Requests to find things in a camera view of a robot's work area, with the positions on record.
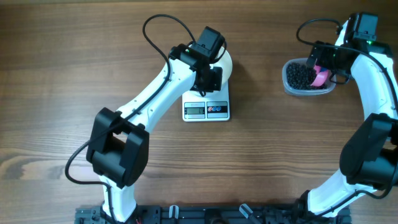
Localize pink scoop with blue handle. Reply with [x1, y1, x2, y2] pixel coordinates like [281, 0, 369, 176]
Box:
[311, 65, 330, 87]

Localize white bowl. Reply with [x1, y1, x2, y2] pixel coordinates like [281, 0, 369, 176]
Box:
[210, 47, 233, 86]

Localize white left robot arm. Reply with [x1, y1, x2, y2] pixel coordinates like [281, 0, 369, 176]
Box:
[86, 27, 232, 223]

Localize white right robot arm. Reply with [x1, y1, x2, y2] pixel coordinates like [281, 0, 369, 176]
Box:
[297, 12, 397, 222]

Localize white digital kitchen scale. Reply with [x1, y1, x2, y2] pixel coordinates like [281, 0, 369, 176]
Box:
[182, 82, 231, 122]

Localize pile of black beans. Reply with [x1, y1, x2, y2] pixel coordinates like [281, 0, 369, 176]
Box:
[286, 62, 326, 90]

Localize clear plastic container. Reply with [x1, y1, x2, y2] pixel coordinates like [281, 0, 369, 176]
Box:
[282, 58, 336, 96]

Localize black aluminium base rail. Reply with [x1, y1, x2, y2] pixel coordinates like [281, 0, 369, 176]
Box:
[74, 204, 352, 224]

